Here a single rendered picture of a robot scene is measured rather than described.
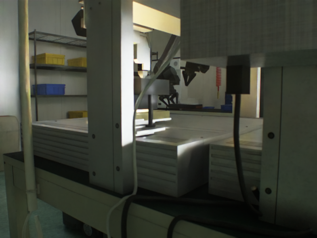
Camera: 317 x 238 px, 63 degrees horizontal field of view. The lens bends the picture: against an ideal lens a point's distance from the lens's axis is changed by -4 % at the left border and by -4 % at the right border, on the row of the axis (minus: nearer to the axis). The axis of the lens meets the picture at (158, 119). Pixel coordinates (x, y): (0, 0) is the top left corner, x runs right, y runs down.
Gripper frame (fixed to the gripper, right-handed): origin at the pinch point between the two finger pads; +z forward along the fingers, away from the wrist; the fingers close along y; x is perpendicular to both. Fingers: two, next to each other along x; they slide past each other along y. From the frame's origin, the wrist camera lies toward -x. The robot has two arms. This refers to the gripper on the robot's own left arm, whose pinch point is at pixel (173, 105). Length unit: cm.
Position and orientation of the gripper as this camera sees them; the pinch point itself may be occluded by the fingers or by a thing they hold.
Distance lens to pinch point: 156.9
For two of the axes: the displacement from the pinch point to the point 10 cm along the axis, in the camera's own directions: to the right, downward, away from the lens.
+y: 6.8, -0.6, 7.3
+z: 3.7, 8.9, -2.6
